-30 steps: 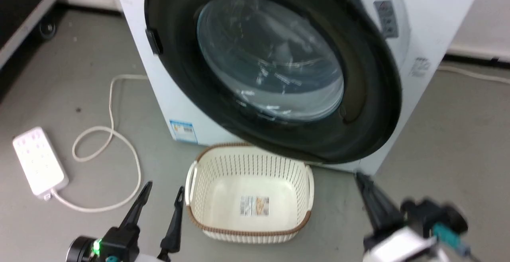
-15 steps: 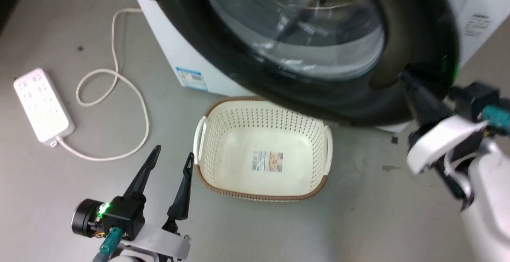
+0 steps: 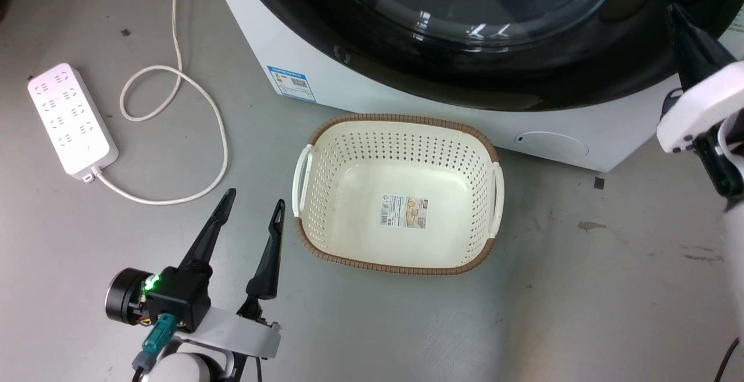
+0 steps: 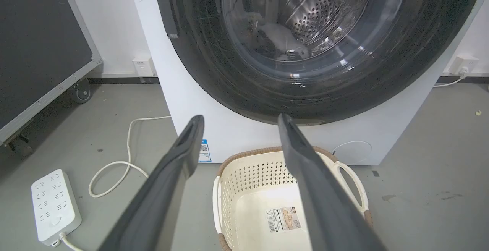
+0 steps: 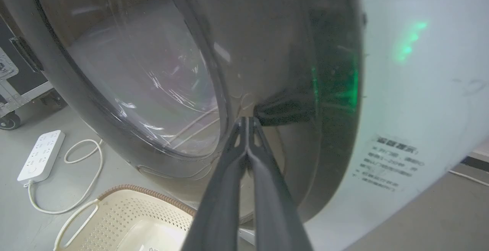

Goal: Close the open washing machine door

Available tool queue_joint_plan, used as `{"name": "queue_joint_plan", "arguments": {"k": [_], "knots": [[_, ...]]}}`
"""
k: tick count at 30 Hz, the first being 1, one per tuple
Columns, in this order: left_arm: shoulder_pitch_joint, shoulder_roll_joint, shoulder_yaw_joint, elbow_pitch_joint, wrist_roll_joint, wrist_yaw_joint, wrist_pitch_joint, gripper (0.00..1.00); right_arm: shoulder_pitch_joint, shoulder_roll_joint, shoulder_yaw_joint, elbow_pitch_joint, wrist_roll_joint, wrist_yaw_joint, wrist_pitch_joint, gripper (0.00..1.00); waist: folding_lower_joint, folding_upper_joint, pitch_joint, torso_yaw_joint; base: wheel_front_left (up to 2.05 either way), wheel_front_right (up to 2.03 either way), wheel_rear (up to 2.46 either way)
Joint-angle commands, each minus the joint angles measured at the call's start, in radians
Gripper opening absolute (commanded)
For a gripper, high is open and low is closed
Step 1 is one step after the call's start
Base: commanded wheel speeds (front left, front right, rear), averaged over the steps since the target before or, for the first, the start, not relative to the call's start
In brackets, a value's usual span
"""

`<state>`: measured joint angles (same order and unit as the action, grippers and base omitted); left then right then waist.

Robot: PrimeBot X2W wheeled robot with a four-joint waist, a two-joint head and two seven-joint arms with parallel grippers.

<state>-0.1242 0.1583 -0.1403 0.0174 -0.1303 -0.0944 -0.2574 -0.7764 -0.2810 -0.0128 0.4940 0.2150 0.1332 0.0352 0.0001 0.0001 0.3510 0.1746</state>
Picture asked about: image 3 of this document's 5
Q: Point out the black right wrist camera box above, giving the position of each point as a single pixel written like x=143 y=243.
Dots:
x=721 y=167

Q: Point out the paper product label sticker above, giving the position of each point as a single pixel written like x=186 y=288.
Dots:
x=404 y=211

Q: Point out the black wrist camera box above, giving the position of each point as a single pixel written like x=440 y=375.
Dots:
x=721 y=167
x=180 y=297

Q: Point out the cream laundry basket brown rim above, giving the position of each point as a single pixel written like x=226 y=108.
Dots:
x=401 y=155

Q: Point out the black round washing machine door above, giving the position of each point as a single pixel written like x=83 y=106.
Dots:
x=407 y=62

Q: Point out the white power strip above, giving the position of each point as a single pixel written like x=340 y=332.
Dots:
x=70 y=117

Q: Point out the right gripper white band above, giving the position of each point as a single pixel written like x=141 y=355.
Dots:
x=703 y=106

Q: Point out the white front-load washing machine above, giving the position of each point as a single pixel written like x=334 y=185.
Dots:
x=349 y=96

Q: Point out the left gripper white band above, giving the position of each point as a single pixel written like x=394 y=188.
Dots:
x=238 y=335

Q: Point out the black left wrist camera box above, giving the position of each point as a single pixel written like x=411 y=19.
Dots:
x=180 y=297

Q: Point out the small black floor marker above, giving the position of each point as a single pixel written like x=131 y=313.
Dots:
x=599 y=182

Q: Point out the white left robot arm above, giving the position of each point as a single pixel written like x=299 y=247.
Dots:
x=186 y=370

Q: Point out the white drain filter cover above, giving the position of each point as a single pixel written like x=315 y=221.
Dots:
x=552 y=146

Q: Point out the blue energy label sticker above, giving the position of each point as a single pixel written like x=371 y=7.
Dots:
x=292 y=84

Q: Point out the black round left gripper motor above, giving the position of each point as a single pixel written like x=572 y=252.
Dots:
x=123 y=296

